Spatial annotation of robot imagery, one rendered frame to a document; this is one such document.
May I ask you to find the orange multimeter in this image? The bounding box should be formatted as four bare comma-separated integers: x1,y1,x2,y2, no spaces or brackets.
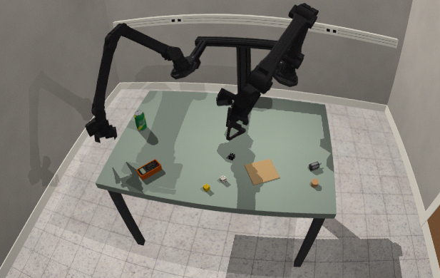
136,159,162,180

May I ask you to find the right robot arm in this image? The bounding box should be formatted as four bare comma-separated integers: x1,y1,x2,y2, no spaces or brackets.
86,23,194,137

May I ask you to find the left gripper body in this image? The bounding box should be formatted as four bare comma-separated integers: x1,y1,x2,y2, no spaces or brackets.
229,105,254,129

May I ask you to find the tan flat mat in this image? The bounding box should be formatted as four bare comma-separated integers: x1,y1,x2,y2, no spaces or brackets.
245,159,280,185

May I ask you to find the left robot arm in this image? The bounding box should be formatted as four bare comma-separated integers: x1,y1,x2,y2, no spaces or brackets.
216,3,319,117

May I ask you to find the small orange-brown cylinder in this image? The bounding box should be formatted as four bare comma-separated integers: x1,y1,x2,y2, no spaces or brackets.
311,179,319,187

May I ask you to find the green soda can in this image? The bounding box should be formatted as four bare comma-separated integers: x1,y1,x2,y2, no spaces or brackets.
134,110,147,131

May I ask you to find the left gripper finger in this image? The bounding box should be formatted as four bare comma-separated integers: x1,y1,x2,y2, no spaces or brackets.
226,122,246,140
226,107,232,127

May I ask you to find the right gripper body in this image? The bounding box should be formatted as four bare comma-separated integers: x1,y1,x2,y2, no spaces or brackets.
94,125,117,138

